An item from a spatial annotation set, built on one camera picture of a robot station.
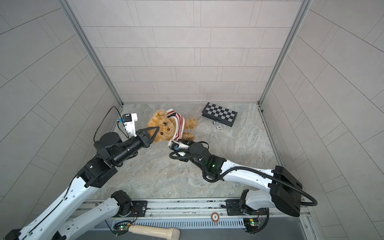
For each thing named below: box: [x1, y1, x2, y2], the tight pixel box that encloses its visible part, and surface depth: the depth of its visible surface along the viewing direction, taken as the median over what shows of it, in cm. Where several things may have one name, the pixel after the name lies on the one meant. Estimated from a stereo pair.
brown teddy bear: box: [147, 109, 198, 143], surface depth 61 cm
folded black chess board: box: [201, 102, 238, 127], surface depth 108 cm
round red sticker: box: [211, 212, 220, 223], surface depth 71 cm
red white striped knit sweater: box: [166, 108, 185, 141], surface depth 72 cm
